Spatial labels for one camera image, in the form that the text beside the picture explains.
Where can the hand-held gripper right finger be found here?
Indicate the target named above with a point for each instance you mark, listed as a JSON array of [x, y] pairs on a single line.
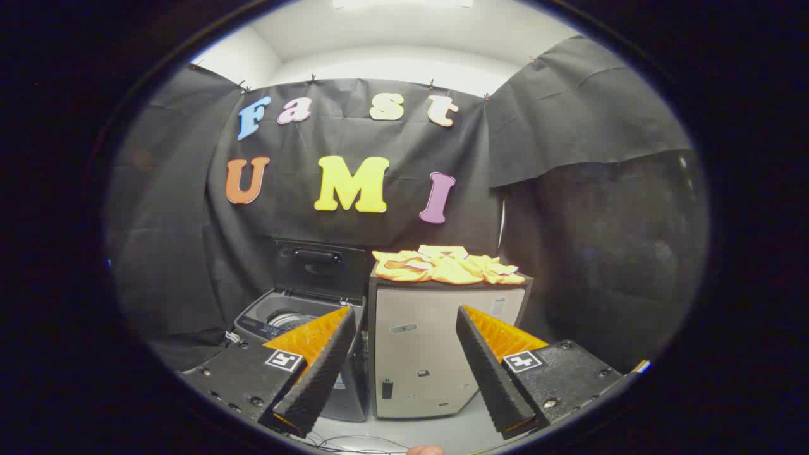
[[490, 373]]

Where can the black backdrop cloth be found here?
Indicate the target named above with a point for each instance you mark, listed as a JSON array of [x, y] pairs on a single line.
[[379, 221]]

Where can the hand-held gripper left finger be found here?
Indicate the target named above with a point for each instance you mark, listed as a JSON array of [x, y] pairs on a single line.
[[322, 370]]

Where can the grey small cabinet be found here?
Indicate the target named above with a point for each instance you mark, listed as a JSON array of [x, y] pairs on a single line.
[[423, 341]]

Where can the orange yellow shirt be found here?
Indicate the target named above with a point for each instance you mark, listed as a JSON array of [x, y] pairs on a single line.
[[449, 268]]

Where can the grey washing machine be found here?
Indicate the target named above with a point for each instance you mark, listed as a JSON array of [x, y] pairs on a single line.
[[265, 316]]

